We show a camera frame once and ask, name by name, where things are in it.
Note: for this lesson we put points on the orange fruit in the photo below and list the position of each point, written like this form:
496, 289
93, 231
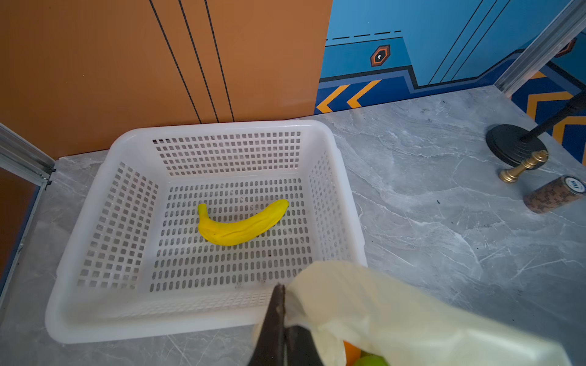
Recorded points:
353, 354

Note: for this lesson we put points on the green apple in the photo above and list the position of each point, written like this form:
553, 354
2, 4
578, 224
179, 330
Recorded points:
371, 360

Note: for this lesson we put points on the brown patterned cylinder can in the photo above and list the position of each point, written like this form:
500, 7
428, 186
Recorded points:
557, 193

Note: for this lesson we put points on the yellow banana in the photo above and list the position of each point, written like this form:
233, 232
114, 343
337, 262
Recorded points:
233, 234

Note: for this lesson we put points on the black round-base lamp stand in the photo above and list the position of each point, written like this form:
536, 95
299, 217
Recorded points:
513, 144

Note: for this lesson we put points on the yellowish translucent plastic bag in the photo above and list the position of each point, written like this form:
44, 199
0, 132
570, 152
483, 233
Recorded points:
340, 301

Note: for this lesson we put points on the white perforated plastic basket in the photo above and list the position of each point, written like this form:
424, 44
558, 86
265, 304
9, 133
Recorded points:
190, 228

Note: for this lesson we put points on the left aluminium corner post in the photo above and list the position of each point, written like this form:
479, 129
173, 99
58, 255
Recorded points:
25, 160

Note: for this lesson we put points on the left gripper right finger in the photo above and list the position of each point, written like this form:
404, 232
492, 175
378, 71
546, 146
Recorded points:
300, 348

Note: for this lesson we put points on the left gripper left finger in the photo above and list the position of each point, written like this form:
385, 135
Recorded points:
270, 346

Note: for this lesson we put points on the right aluminium corner post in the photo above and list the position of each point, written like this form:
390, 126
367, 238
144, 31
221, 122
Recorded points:
565, 26

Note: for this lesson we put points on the aluminium corner post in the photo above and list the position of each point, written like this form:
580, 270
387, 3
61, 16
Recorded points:
25, 160
565, 26

